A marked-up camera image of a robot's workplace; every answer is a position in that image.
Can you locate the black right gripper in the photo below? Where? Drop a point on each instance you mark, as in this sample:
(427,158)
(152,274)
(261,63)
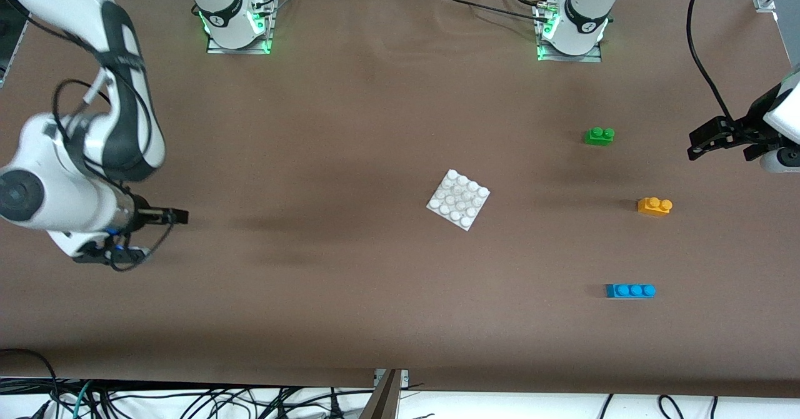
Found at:
(145,214)

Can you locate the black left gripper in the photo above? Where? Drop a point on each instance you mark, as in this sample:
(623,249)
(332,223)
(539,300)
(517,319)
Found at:
(754,126)

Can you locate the yellow two-stud block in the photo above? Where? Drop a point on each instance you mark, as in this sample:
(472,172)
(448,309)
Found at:
(653,208)

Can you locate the white studded base plate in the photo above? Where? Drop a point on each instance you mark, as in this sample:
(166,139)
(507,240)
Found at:
(458,200)

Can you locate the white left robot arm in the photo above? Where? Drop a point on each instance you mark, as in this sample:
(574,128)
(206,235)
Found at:
(587,6)

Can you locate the green two-stud block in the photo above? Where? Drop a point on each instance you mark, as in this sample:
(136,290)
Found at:
(598,137)

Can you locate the blue three-stud block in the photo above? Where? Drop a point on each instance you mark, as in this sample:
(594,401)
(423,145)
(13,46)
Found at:
(628,291)

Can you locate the brown table cover sheet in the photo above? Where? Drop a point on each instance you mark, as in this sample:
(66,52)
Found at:
(375,125)

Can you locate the aluminium frame rail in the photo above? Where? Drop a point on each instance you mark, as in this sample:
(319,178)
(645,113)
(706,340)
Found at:
(15,47)

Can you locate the aluminium table post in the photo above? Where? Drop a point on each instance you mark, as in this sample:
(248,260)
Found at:
(387,400)

